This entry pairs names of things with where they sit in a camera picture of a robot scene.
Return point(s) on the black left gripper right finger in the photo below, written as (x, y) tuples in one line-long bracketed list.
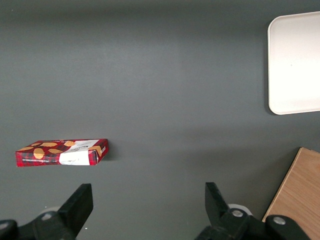
[(225, 222)]

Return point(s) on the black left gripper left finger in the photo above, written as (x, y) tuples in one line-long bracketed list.
[(70, 217)]

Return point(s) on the beige rectangular tray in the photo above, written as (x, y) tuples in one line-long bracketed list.
[(295, 65)]

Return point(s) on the red tartan cookie box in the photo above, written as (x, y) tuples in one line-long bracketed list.
[(47, 153)]

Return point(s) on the wooden two-drawer cabinet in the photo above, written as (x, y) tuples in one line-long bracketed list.
[(300, 195)]

